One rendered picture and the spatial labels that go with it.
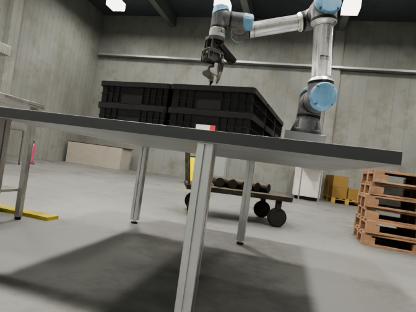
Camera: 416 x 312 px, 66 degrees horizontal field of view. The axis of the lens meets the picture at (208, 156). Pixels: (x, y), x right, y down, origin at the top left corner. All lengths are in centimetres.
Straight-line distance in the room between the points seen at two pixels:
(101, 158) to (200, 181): 1027
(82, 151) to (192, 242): 1072
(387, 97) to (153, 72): 793
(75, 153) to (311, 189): 777
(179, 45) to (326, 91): 1104
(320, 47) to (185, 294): 118
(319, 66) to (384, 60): 1024
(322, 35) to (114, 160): 992
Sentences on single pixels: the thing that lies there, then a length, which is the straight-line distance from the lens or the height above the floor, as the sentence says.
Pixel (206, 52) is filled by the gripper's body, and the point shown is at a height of 109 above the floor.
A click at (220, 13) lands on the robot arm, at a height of 127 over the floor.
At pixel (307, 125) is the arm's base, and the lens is 163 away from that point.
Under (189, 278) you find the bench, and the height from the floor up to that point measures 19.
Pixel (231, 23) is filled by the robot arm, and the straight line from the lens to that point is 160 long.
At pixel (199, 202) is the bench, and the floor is 45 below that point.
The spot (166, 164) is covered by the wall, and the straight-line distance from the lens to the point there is 1165.
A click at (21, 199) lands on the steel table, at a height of 15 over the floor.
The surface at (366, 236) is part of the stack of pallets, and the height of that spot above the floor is 8.
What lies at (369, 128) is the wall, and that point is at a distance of 1124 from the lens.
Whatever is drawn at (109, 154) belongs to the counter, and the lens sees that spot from 1121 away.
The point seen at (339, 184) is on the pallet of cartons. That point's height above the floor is 52.
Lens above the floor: 59
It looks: 1 degrees up
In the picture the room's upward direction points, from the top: 8 degrees clockwise
